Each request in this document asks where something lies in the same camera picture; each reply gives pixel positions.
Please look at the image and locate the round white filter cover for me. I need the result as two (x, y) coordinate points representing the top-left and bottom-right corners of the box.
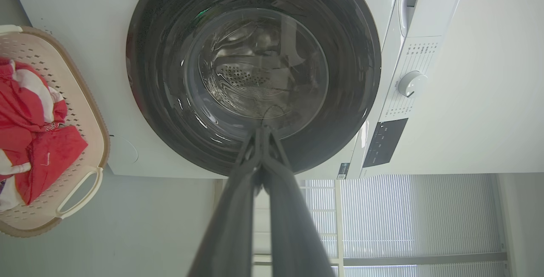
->
(108, 134), (139, 164)

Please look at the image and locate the plain red garment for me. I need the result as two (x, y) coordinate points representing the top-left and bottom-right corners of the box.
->
(16, 125), (89, 206)

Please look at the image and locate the beige perforated laundry basket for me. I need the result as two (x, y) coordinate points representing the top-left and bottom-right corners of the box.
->
(0, 25), (111, 238)

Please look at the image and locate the white round program knob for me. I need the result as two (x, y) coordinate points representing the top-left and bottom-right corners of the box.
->
(398, 71), (429, 98)

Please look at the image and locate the white detergent drawer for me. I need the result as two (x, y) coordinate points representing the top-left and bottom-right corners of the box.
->
(398, 0), (470, 38)

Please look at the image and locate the steel perforated washer drum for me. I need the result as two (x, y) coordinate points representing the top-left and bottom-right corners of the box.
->
(199, 17), (324, 119)

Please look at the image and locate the white window frame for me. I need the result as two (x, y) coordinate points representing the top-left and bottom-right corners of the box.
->
(253, 178), (509, 277)

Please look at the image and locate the red white striped garment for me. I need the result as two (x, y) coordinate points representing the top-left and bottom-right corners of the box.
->
(0, 58), (68, 212)

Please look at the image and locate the black washer display panel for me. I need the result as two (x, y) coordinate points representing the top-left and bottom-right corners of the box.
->
(362, 118), (409, 168)

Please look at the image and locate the round dark glass washer door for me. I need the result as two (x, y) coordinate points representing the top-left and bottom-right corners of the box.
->
(126, 0), (382, 176)

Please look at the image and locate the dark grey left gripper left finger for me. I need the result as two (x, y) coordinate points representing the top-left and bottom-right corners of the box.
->
(187, 127), (262, 277)

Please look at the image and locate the white pleated window blind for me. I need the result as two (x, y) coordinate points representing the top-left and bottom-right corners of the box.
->
(297, 174), (510, 277)

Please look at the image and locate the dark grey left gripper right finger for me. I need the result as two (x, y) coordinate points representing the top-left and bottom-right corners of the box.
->
(261, 126), (337, 277)

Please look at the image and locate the white front-load washing machine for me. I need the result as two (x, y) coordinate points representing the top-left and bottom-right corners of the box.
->
(6, 0), (470, 180)

